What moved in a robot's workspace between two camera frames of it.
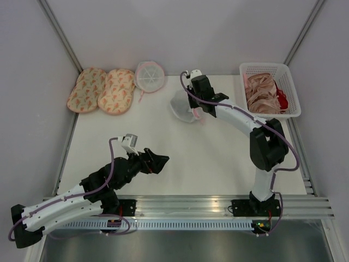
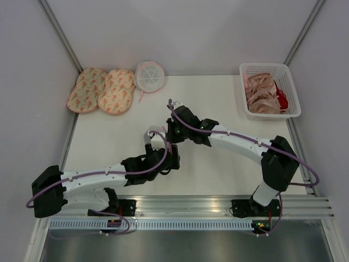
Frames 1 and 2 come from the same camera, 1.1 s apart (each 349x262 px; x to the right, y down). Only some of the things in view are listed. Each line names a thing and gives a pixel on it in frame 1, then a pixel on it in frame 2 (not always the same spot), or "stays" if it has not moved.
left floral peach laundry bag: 89,84 stays
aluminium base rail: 292,206 stays
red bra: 283,101 stays
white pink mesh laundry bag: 180,106 -> 156,135
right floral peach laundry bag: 115,98 stays
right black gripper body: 193,103 -> 176,134
